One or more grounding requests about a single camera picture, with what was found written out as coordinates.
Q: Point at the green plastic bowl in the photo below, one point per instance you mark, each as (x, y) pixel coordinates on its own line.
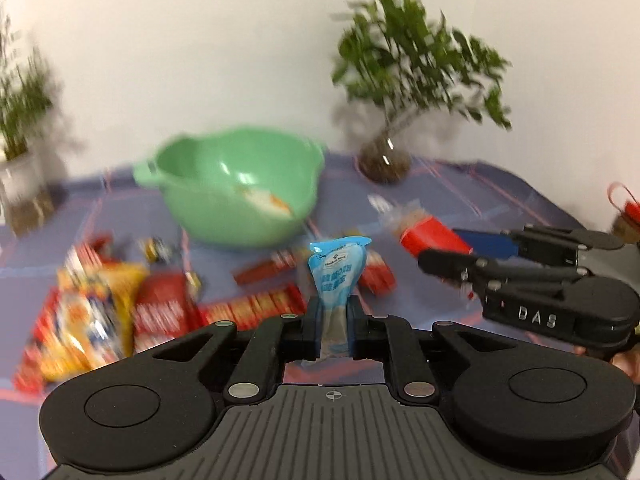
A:
(225, 210)

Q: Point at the small yellow candy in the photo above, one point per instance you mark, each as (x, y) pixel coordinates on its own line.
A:
(192, 282)

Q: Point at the red and gold packet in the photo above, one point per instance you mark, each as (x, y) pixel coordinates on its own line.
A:
(380, 275)

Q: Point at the broad-leaf plant in glass vase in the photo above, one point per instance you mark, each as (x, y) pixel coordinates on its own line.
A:
(385, 162)

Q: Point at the yellow chips bag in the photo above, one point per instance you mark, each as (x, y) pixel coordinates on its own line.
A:
(95, 310)

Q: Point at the red cartoon snack packet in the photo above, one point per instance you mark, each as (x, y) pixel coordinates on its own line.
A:
(35, 350)

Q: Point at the fine-leaf plant in clear vase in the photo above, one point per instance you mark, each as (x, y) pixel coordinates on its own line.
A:
(22, 185)

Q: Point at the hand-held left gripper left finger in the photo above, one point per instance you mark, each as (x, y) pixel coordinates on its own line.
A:
(312, 325)

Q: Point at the gold foil chocolate ball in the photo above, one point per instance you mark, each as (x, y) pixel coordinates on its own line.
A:
(157, 250)

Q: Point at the light blue white pouch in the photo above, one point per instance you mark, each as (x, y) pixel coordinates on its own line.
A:
(335, 280)

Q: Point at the tall red snack packet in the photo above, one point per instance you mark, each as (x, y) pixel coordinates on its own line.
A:
(160, 310)

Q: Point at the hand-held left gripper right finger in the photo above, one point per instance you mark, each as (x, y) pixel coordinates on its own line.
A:
(352, 325)

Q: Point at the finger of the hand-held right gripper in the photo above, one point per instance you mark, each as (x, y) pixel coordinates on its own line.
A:
(450, 262)
(490, 244)

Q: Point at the red clear-top snack packet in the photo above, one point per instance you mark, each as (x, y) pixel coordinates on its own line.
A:
(430, 237)

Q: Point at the red and gold bar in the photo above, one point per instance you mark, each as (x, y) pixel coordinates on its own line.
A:
(265, 267)

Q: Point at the red bar packet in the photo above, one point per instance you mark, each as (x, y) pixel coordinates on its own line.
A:
(250, 305)

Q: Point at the small red packet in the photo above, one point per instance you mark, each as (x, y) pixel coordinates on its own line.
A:
(97, 245)

